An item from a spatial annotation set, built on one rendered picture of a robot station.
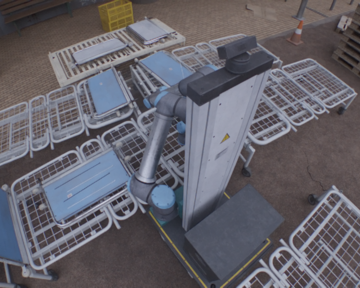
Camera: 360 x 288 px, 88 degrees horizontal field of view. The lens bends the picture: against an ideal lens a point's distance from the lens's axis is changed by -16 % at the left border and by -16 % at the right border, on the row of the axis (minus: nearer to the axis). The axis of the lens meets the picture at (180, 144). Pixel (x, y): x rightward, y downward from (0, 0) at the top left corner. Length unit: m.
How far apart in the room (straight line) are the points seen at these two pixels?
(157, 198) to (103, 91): 1.59
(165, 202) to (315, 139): 2.40
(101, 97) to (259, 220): 2.00
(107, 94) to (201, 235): 1.83
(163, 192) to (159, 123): 0.44
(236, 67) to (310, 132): 2.73
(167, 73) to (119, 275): 2.24
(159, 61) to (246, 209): 2.17
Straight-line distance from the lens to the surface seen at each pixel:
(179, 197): 1.69
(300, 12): 6.83
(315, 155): 3.11
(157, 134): 1.32
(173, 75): 2.71
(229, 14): 6.14
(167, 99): 1.27
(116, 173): 1.90
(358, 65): 5.21
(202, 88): 0.61
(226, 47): 0.62
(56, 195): 2.01
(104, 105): 2.47
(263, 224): 1.47
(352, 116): 4.08
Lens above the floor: 2.17
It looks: 54 degrees down
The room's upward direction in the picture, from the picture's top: straight up
